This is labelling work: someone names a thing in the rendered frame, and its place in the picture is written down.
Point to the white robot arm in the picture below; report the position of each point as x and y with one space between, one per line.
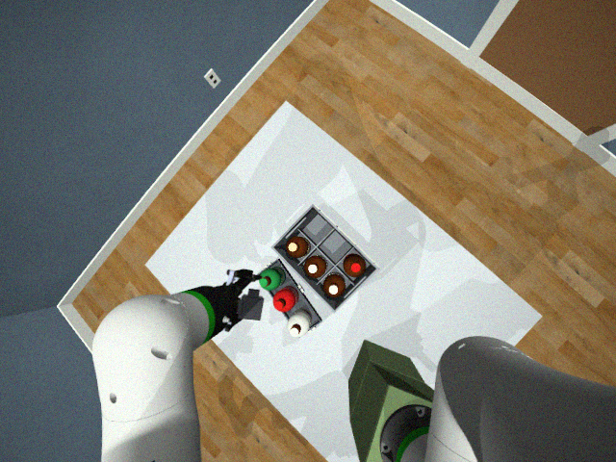
511 407

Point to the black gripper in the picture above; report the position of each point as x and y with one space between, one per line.
227 287

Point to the brown glass bottle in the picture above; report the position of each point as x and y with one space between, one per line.
333 283
315 266
352 264
298 247

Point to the green bottle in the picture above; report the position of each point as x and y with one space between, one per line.
272 278

